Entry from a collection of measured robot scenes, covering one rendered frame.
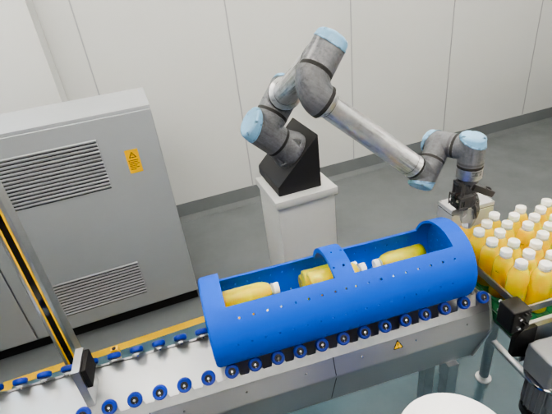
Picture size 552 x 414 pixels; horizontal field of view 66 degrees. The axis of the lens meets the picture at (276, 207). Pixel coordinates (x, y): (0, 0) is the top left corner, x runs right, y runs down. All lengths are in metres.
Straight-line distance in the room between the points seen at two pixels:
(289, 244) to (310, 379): 0.80
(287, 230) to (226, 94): 2.12
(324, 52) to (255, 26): 2.56
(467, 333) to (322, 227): 0.84
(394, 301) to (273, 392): 0.49
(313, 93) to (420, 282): 0.68
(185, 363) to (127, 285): 1.56
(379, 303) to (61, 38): 3.11
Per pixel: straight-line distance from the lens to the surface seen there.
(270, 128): 1.90
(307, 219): 2.07
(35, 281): 1.69
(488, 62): 5.40
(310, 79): 1.36
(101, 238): 2.84
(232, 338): 1.28
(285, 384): 1.49
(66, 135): 2.59
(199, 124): 3.94
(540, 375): 1.74
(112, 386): 1.58
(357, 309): 1.35
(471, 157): 1.64
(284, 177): 1.98
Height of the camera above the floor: 2.05
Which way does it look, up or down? 30 degrees down
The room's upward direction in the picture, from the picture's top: 7 degrees counter-clockwise
